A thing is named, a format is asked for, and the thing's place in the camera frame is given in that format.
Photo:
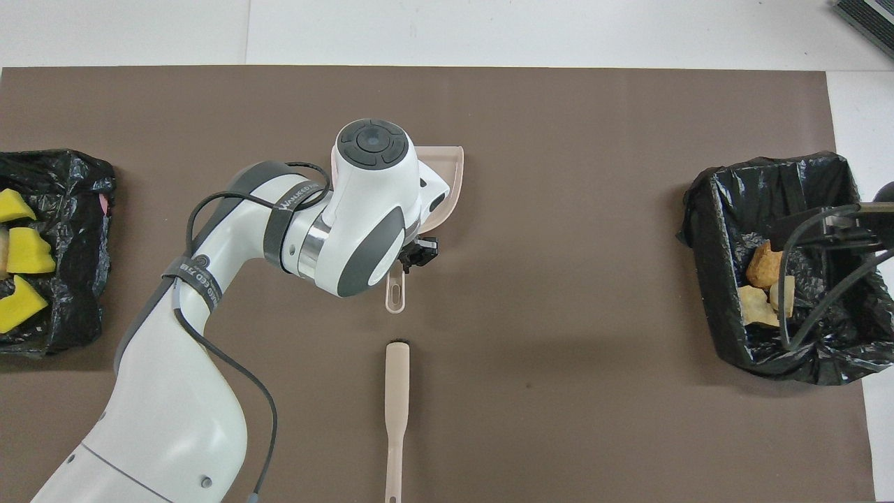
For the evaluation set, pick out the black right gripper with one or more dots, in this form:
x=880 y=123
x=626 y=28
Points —
x=855 y=227

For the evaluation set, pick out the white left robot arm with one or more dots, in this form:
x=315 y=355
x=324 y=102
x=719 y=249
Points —
x=174 y=391

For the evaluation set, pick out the beige hand brush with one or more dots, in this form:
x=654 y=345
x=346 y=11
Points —
x=397 y=391

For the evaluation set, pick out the brown table mat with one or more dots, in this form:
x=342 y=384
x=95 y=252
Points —
x=559 y=140

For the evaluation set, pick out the dark ribbed panel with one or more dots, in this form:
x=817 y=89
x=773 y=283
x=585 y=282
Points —
x=869 y=21

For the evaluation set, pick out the all yellow sponge piece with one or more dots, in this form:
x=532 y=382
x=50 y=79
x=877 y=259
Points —
x=28 y=251

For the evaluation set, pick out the black bag lined bin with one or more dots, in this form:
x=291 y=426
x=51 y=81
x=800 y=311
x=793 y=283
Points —
x=740 y=209
x=70 y=209

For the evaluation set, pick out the brown bread roll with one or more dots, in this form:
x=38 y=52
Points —
x=761 y=269

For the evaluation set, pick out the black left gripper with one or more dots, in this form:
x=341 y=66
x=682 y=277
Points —
x=408 y=257

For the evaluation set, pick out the beige plastic dustpan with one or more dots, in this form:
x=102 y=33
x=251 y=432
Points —
x=447 y=188

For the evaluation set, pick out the striped croissant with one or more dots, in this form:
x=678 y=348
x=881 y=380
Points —
x=756 y=309
x=777 y=297

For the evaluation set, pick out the green yellow sponge piece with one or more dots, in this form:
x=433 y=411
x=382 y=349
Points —
x=17 y=307
x=14 y=206

